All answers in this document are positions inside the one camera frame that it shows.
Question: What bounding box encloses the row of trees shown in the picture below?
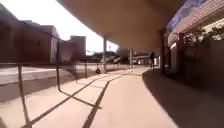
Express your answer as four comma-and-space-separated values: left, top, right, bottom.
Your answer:
87, 47, 131, 64

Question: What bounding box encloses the bush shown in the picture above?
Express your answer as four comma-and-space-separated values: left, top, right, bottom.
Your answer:
179, 26, 224, 48

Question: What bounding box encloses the tan canopy roof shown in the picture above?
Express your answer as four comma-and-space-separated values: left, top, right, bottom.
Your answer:
56, 0, 188, 52

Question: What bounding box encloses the pale canopy post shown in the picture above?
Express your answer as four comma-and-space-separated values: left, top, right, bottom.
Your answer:
102, 35, 109, 74
129, 49, 133, 66

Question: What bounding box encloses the red brick building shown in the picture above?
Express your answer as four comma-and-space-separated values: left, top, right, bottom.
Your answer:
0, 3, 88, 66

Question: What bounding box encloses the dark canopy post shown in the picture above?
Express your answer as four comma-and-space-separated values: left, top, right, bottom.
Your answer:
159, 29, 167, 75

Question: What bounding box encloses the person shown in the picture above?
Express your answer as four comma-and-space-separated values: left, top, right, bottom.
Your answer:
149, 51, 156, 71

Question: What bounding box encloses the building with pale eaves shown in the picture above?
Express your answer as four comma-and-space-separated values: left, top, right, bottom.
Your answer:
165, 0, 224, 98

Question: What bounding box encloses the pale concrete walkway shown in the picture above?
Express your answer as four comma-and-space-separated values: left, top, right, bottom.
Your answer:
0, 65, 224, 128

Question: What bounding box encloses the dark metal railing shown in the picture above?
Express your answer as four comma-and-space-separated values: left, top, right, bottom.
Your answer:
0, 38, 134, 128

